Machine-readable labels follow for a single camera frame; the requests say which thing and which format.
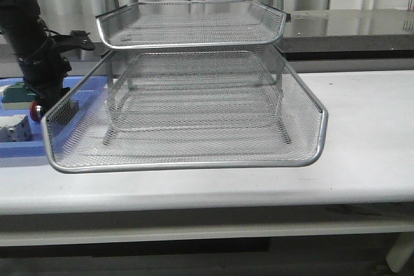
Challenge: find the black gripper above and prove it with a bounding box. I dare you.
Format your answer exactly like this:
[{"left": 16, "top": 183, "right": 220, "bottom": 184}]
[{"left": 17, "top": 45, "right": 71, "bottom": 113}]

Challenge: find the red emergency stop button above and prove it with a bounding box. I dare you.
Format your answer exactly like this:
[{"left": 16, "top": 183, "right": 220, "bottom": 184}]
[{"left": 29, "top": 98, "right": 80, "bottom": 125}]

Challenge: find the silver mesh tray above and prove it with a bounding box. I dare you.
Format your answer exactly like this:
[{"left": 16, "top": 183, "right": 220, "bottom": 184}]
[
  {"left": 96, "top": 0, "right": 289, "bottom": 50},
  {"left": 108, "top": 85, "right": 280, "bottom": 131},
  {"left": 41, "top": 45, "right": 328, "bottom": 173}
]

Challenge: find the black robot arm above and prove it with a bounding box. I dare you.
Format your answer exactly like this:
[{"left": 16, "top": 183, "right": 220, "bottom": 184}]
[{"left": 1, "top": 0, "right": 71, "bottom": 112}]

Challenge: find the white circuit breaker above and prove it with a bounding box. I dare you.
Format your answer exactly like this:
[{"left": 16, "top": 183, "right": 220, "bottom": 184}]
[{"left": 1, "top": 114, "right": 32, "bottom": 142}]

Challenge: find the blue plastic tray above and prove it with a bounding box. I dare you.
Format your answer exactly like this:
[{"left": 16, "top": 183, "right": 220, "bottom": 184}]
[{"left": 0, "top": 76, "right": 109, "bottom": 160}]

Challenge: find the dark grey background counter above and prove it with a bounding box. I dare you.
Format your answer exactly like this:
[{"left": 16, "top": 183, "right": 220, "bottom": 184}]
[{"left": 0, "top": 9, "right": 414, "bottom": 63}]

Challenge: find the white table leg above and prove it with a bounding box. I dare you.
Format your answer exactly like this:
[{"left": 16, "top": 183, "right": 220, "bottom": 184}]
[{"left": 386, "top": 232, "right": 414, "bottom": 273}]

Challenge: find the green and beige switch block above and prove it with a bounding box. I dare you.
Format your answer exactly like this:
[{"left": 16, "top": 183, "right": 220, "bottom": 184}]
[{"left": 2, "top": 82, "right": 71, "bottom": 111}]

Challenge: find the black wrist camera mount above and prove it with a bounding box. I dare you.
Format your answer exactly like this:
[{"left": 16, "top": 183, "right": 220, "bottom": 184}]
[{"left": 52, "top": 30, "right": 95, "bottom": 54}]

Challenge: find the silver rack frame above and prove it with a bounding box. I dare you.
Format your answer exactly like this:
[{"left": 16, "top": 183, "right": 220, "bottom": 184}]
[{"left": 103, "top": 0, "right": 293, "bottom": 156}]

